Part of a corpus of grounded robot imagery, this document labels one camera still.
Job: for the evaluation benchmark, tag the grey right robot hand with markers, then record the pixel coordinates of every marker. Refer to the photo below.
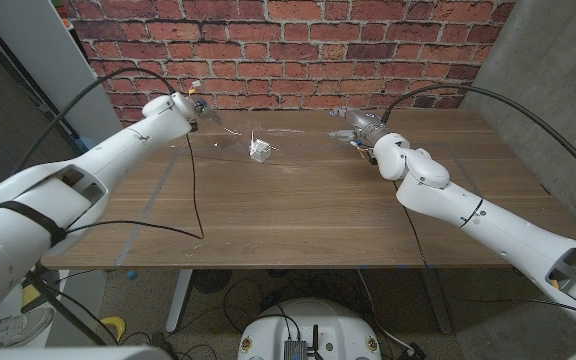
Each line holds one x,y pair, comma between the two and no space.
363,122

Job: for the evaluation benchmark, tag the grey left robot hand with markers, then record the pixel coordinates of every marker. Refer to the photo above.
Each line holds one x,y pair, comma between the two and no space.
207,112

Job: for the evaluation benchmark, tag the white cube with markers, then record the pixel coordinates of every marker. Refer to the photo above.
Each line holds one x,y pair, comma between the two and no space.
260,151

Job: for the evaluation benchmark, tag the clear cellophane sheet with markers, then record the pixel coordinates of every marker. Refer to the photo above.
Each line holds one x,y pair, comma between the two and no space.
288,135

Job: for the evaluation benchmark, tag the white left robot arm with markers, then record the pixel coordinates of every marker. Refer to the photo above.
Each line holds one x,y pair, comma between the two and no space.
78,185

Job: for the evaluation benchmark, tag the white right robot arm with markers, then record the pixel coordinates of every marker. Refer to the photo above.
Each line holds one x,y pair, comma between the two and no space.
493,225

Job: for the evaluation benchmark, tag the red brick print backdrop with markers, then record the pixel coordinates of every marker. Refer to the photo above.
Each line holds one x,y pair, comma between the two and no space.
288,50

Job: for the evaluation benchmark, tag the small blue floor object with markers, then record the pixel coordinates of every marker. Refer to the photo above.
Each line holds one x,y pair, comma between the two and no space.
132,275

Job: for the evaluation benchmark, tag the white table leg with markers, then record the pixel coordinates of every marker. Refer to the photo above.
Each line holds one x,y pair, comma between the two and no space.
178,300

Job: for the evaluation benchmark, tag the grey table leg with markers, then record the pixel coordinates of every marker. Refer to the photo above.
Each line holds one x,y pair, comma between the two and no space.
438,305

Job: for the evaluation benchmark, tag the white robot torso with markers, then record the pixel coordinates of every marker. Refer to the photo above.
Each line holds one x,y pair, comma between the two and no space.
318,320

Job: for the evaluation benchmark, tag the black antenna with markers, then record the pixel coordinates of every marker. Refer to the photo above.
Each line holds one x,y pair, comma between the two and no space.
315,342

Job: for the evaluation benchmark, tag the yellow banana toy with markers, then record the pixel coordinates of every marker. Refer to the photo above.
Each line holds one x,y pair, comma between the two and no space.
115,325

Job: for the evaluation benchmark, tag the black power adapter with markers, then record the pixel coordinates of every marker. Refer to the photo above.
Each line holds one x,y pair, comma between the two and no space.
412,351

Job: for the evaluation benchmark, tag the small grey electronics box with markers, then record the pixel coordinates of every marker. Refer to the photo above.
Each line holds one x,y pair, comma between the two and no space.
295,350

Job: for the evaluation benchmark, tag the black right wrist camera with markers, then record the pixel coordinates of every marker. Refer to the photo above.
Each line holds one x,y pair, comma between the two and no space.
373,160

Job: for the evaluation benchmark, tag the white wall panel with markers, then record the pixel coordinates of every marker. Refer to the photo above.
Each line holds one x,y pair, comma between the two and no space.
43,60

